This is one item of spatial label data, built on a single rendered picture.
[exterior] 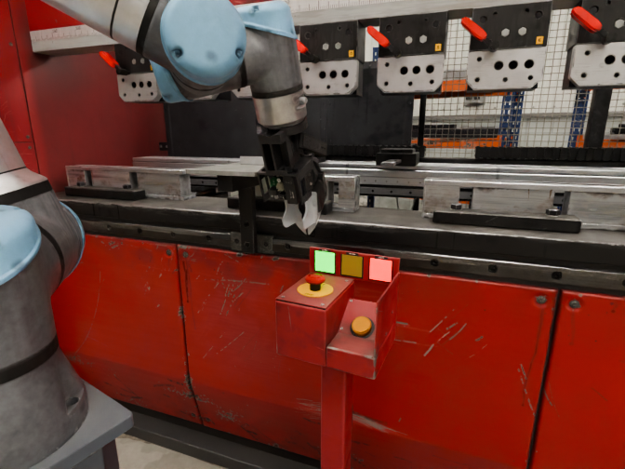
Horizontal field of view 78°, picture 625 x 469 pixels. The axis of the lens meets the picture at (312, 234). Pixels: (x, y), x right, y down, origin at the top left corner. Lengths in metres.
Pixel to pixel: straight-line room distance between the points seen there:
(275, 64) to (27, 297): 0.38
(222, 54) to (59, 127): 1.34
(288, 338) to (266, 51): 0.50
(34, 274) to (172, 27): 0.27
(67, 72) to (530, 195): 1.56
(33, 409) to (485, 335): 0.83
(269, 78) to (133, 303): 0.99
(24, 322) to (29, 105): 1.24
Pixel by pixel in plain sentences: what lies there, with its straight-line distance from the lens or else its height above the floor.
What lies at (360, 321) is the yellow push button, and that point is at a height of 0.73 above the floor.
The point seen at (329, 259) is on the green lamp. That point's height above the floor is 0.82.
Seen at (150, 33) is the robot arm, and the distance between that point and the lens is 0.42.
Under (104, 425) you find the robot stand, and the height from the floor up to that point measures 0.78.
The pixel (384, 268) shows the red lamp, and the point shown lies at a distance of 0.80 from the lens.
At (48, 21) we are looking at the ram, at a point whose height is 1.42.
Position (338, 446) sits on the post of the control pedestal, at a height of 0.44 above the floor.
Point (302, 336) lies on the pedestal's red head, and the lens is 0.74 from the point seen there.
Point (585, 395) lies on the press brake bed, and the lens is 1.07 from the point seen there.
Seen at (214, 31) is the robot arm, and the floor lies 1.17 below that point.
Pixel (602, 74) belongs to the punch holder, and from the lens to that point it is 1.02.
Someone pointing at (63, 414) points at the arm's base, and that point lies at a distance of 0.50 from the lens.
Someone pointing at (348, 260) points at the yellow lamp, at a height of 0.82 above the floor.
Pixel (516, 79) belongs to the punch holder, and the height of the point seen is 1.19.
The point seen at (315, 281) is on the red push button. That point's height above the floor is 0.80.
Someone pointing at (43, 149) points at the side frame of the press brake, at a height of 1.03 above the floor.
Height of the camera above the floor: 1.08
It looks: 15 degrees down
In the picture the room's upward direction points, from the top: straight up
